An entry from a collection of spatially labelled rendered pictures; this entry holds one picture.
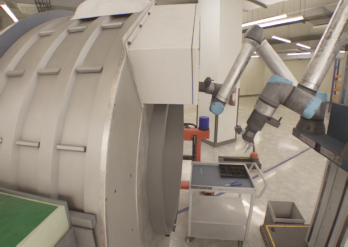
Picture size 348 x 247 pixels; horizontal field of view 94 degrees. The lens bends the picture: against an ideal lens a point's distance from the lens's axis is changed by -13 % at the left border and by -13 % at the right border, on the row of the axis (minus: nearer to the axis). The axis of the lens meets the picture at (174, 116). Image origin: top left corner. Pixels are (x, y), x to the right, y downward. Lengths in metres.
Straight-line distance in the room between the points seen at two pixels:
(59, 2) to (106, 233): 5.75
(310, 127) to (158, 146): 1.05
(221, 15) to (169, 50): 3.80
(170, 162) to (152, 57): 1.07
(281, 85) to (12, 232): 0.84
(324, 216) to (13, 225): 1.68
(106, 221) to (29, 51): 0.52
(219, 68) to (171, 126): 2.78
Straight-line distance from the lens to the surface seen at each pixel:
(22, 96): 0.54
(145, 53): 0.44
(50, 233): 0.38
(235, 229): 2.08
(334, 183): 1.58
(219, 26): 4.12
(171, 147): 1.42
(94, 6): 0.73
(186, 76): 0.45
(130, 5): 0.68
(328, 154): 1.20
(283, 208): 2.33
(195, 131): 2.09
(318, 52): 0.97
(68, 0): 5.96
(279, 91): 0.80
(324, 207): 1.66
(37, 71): 0.56
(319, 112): 1.41
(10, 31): 0.80
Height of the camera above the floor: 1.56
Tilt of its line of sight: 12 degrees down
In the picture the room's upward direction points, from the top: straight up
